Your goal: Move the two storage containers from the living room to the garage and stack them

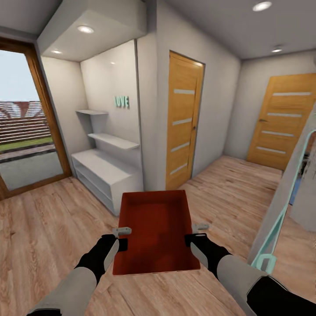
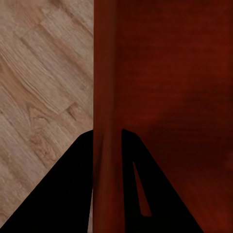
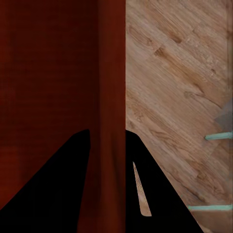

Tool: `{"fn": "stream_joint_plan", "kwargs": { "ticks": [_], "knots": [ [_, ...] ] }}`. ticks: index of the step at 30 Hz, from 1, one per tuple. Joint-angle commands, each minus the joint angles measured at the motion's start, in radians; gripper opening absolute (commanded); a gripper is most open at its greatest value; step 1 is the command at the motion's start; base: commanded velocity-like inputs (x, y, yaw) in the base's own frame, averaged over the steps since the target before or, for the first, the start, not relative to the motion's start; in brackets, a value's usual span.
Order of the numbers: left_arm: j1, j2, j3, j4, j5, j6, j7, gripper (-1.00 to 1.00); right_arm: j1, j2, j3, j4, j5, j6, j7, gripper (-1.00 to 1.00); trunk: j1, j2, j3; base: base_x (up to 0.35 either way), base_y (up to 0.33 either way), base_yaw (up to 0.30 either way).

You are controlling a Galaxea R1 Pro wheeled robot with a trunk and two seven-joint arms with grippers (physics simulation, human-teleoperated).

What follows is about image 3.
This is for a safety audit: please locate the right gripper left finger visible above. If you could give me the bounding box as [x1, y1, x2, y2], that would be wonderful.
[0, 129, 91, 233]

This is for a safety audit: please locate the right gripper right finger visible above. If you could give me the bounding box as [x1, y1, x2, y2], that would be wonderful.
[125, 130, 204, 233]

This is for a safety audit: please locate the storage box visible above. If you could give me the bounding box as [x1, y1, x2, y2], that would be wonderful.
[0, 0, 126, 233]

